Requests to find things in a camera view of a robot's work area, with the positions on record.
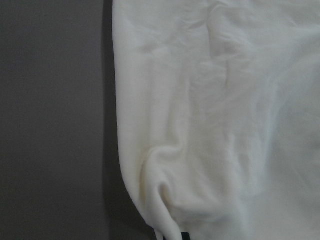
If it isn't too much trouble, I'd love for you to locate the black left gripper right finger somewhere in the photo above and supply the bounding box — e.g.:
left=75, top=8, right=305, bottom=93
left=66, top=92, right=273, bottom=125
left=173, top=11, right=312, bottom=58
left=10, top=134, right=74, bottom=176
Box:
left=181, top=232, right=190, bottom=240

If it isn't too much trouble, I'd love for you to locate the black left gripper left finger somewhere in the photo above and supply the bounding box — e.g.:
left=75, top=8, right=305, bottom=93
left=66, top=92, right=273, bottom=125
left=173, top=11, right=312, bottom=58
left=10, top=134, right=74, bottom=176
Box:
left=154, top=226, right=164, bottom=240

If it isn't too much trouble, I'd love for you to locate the cream long sleeve t-shirt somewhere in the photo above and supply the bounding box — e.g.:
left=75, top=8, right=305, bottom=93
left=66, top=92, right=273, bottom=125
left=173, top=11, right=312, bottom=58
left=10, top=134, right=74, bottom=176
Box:
left=112, top=0, right=320, bottom=240

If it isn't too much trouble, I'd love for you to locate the brown paper table mat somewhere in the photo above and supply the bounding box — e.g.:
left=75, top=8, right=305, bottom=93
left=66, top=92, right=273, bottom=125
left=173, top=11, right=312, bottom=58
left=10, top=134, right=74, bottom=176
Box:
left=0, top=0, right=155, bottom=240

